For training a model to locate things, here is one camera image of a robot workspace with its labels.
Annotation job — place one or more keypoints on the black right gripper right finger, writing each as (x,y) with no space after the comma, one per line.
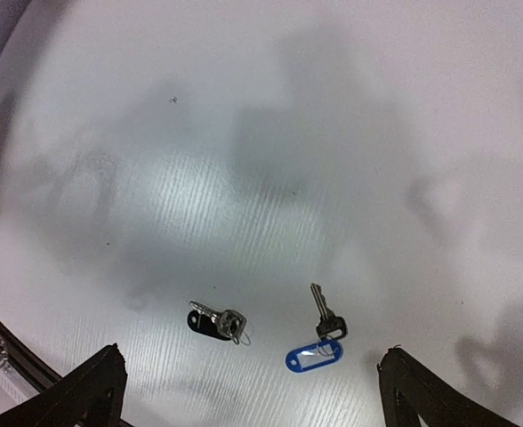
(412,394)

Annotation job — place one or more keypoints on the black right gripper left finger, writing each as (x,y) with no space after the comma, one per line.
(92,394)

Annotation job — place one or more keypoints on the silver key black tag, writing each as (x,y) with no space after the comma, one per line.
(225,325)

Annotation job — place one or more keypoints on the silver key blue tag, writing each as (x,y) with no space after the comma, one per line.
(327,350)

